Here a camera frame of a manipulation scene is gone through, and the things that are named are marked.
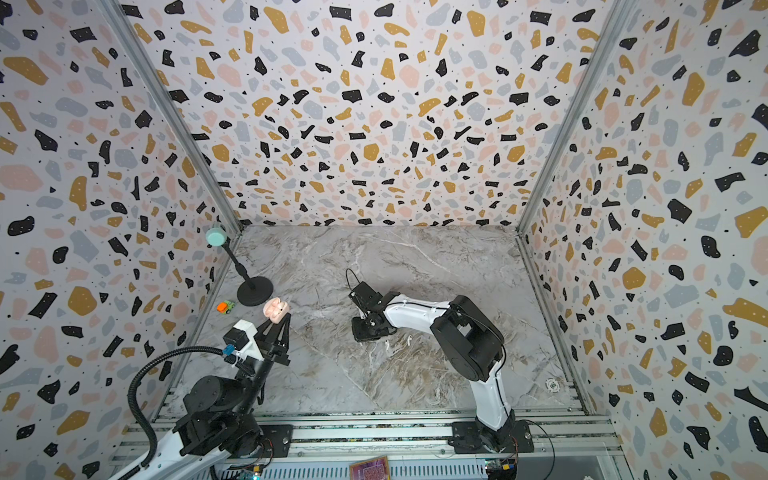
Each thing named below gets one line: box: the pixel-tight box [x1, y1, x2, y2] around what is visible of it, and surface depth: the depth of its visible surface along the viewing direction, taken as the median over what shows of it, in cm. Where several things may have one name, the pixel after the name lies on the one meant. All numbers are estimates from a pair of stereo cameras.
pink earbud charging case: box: [263, 297, 289, 324], surface depth 65 cm
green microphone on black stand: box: [206, 227, 274, 307], surface depth 102 cm
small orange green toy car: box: [216, 300, 235, 315], surface depth 97 cm
